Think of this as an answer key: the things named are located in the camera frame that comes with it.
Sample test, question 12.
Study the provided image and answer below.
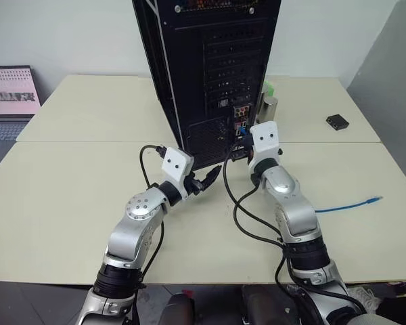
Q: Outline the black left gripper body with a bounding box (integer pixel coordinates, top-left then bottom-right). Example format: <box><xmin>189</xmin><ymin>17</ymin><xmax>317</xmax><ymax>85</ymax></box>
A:
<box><xmin>184</xmin><ymin>171</ymin><xmax>207</xmax><ymax>198</ymax></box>

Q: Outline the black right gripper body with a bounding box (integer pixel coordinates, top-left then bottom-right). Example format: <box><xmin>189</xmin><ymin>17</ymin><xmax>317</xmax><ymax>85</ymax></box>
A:
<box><xmin>242</xmin><ymin>135</ymin><xmax>256</xmax><ymax>167</ymax></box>

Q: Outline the blue ethernet cable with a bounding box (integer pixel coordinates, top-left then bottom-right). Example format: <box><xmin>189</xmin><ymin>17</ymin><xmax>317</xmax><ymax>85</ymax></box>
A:
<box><xmin>238</xmin><ymin>125</ymin><xmax>384</xmax><ymax>215</ymax></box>

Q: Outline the black computer tower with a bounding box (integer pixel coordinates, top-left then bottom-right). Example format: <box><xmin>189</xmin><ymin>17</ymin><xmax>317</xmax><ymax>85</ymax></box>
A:
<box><xmin>131</xmin><ymin>0</ymin><xmax>283</xmax><ymax>171</ymax></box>

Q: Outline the silver metal cylinder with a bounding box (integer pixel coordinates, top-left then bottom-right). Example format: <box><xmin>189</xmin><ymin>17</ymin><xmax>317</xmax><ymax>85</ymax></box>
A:
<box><xmin>261</xmin><ymin>95</ymin><xmax>279</xmax><ymax>123</ymax></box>

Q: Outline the small black box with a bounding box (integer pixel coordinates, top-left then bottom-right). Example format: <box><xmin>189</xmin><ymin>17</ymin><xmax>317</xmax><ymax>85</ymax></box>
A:
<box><xmin>325</xmin><ymin>114</ymin><xmax>351</xmax><ymax>131</ymax></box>

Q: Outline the dark rounded shape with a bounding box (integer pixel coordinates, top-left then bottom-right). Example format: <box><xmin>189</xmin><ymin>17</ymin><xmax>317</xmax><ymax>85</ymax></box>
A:
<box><xmin>158</xmin><ymin>292</ymin><xmax>196</xmax><ymax>325</ymax></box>

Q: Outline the grey partition panel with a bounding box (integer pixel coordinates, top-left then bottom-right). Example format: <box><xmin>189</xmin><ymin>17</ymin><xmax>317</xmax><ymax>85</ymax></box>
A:
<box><xmin>346</xmin><ymin>0</ymin><xmax>406</xmax><ymax>198</ymax></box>

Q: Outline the open grey laptop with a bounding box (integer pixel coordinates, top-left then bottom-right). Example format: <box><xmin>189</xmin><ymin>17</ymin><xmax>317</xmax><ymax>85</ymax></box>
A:
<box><xmin>0</xmin><ymin>65</ymin><xmax>43</xmax><ymax>164</ymax></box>

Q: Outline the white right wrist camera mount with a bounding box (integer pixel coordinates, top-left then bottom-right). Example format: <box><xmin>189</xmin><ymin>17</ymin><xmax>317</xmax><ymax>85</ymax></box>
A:
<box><xmin>249</xmin><ymin>121</ymin><xmax>283</xmax><ymax>171</ymax></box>

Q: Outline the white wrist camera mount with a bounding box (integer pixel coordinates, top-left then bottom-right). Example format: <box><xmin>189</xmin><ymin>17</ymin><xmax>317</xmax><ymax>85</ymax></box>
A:
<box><xmin>161</xmin><ymin>146</ymin><xmax>195</xmax><ymax>198</ymax></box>
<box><xmin>249</xmin><ymin>121</ymin><xmax>283</xmax><ymax>171</ymax></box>

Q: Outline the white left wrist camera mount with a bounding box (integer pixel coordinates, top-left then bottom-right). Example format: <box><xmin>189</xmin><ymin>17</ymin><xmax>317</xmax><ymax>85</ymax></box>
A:
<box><xmin>161</xmin><ymin>146</ymin><xmax>195</xmax><ymax>198</ymax></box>

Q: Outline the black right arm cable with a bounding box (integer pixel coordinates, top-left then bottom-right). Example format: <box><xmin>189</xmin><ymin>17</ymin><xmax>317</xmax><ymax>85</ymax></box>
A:
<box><xmin>223</xmin><ymin>144</ymin><xmax>368</xmax><ymax>325</ymax></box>

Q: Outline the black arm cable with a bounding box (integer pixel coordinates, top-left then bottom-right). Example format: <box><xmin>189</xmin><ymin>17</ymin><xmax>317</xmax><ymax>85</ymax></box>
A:
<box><xmin>131</xmin><ymin>144</ymin><xmax>166</xmax><ymax>325</ymax></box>
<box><xmin>223</xmin><ymin>144</ymin><xmax>368</xmax><ymax>325</ymax></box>

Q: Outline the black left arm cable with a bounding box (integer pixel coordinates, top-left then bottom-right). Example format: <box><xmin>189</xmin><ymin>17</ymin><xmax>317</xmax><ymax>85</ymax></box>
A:
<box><xmin>131</xmin><ymin>144</ymin><xmax>166</xmax><ymax>325</ymax></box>

